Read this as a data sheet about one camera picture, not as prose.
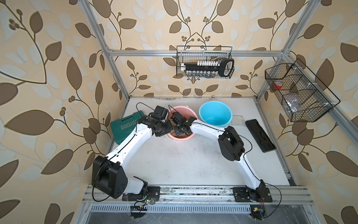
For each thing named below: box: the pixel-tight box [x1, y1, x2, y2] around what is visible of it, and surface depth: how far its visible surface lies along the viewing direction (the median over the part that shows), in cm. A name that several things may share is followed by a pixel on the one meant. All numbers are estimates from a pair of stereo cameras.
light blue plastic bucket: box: [198, 100, 234, 128], surface depth 93 cm
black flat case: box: [245, 119, 277, 153], surface depth 97 cm
